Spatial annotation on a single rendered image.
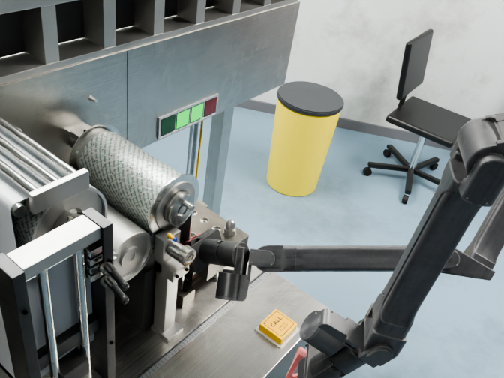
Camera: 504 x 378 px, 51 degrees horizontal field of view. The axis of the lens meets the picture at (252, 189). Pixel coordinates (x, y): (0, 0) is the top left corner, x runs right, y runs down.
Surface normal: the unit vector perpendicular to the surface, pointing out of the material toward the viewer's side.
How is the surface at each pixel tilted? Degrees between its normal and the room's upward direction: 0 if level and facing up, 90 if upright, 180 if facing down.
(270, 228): 0
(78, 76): 90
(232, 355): 0
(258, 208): 0
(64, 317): 90
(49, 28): 90
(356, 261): 51
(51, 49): 90
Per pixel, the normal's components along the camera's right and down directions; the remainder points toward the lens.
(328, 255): -0.03, -0.17
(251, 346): 0.14, -0.79
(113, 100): 0.77, 0.46
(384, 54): -0.16, 0.57
